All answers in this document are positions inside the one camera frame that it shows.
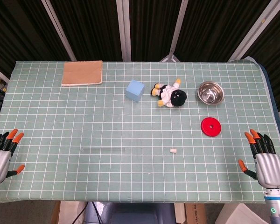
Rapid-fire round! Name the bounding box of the red disc with hole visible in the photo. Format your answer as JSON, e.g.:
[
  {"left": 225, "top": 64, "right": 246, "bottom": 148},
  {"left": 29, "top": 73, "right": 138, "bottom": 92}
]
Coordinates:
[{"left": 201, "top": 117, "right": 222, "bottom": 138}]

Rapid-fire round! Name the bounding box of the light blue foam cube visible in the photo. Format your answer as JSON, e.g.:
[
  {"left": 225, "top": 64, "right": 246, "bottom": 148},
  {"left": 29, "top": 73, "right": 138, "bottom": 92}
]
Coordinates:
[{"left": 125, "top": 80, "right": 145, "bottom": 103}]

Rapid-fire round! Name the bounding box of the green checkered tablecloth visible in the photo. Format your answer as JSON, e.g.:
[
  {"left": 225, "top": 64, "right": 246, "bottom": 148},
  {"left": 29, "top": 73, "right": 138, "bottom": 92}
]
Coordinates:
[{"left": 0, "top": 61, "right": 280, "bottom": 204}]

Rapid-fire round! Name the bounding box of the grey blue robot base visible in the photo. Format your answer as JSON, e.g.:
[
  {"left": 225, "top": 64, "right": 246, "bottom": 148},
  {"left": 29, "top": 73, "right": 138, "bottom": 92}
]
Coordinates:
[{"left": 84, "top": 202, "right": 175, "bottom": 224}]

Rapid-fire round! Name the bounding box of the black curtain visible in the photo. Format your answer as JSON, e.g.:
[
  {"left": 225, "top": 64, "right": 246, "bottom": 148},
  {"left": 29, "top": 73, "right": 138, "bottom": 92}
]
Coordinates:
[{"left": 0, "top": 0, "right": 280, "bottom": 112}]

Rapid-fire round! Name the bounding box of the brown cardboard box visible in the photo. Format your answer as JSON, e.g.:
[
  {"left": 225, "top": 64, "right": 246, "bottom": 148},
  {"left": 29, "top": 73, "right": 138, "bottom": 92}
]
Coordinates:
[{"left": 185, "top": 203, "right": 207, "bottom": 224}]

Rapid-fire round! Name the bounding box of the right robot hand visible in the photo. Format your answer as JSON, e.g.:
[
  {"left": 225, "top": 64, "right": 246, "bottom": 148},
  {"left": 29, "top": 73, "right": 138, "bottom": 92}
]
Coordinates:
[{"left": 238, "top": 128, "right": 280, "bottom": 189}]

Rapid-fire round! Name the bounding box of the black white plush doll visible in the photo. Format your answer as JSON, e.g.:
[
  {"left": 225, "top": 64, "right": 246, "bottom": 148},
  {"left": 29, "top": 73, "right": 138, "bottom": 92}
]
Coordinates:
[{"left": 150, "top": 78, "right": 188, "bottom": 108}]

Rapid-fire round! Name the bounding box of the white paper sheet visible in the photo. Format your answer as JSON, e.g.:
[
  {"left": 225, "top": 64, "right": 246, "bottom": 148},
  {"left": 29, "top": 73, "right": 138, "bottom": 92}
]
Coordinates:
[{"left": 216, "top": 203, "right": 269, "bottom": 224}]

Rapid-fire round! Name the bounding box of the white box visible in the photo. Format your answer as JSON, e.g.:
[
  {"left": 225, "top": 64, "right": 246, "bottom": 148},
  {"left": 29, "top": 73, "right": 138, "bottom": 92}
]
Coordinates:
[{"left": 58, "top": 201, "right": 87, "bottom": 224}]

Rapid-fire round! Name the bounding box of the white metal frame post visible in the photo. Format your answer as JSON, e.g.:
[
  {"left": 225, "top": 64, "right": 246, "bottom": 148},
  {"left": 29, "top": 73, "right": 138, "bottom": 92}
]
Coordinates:
[
  {"left": 228, "top": 0, "right": 280, "bottom": 63},
  {"left": 116, "top": 0, "right": 132, "bottom": 62},
  {"left": 41, "top": 0, "right": 77, "bottom": 62},
  {"left": 160, "top": 0, "right": 189, "bottom": 63}
]

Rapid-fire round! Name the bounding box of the clear plastic tube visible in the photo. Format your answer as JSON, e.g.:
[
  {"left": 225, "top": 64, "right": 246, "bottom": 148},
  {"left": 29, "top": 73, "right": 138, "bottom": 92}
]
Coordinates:
[{"left": 81, "top": 147, "right": 126, "bottom": 154}]

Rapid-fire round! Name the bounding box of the brown cover notebook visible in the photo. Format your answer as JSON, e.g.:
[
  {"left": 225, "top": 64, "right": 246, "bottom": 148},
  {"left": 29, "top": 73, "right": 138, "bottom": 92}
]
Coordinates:
[{"left": 61, "top": 60, "right": 103, "bottom": 87}]

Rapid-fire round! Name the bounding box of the white metal frame rail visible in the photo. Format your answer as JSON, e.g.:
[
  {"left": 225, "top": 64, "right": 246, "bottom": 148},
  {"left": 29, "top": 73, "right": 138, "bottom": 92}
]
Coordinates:
[{"left": 0, "top": 63, "right": 10, "bottom": 84}]

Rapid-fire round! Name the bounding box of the dark blue table pad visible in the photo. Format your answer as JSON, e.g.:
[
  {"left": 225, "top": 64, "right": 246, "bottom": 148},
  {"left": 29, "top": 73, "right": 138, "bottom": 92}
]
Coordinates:
[{"left": 244, "top": 56, "right": 280, "bottom": 143}]

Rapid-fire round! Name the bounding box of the stainless steel bowl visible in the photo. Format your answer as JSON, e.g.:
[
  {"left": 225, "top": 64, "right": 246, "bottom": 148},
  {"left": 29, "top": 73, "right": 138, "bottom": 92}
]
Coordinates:
[{"left": 197, "top": 81, "right": 225, "bottom": 106}]

